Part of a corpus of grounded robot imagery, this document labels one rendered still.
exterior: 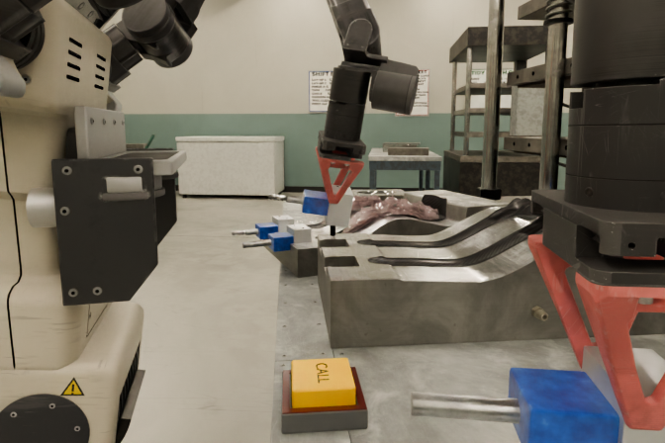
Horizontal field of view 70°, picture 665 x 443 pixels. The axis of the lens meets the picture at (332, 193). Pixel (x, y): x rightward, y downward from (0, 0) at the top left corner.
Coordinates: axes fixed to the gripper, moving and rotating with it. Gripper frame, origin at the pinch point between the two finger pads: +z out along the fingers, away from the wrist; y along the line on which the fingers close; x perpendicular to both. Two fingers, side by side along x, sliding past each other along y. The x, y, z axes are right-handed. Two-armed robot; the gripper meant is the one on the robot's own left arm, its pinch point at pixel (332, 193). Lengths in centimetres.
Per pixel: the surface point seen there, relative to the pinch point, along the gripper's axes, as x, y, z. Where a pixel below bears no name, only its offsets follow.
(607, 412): -7, -56, -6
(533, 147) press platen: -80, 85, -3
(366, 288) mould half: -3.5, -19.7, 6.3
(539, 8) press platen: -76, 98, -50
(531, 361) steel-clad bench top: -23.4, -26.2, 10.5
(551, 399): -5, -54, -6
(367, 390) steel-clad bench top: -2.9, -30.5, 12.9
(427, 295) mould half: -11.4, -19.8, 6.3
